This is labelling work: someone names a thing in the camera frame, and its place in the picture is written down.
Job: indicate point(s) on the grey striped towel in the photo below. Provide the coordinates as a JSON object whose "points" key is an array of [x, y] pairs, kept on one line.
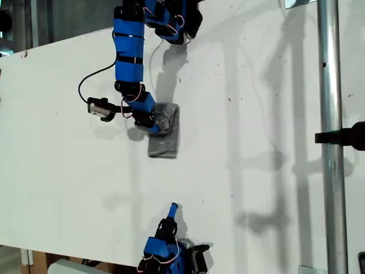
{"points": [[168, 145]]}

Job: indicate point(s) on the white plastic box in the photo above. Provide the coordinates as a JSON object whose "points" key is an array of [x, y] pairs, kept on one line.
{"points": [[71, 267]]}

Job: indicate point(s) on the black round object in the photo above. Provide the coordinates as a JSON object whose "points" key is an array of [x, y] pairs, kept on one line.
{"points": [[4, 20]]}

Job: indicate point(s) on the black clamp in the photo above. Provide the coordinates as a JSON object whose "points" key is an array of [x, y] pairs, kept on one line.
{"points": [[345, 136]]}

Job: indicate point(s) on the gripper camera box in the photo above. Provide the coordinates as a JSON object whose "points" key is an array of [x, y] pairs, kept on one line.
{"points": [[99, 109], [201, 258]]}

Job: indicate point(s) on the wooden table frame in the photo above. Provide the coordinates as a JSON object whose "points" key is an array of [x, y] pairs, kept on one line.
{"points": [[37, 261]]}

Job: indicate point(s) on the steel post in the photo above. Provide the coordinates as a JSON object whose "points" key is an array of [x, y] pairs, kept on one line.
{"points": [[332, 137]]}

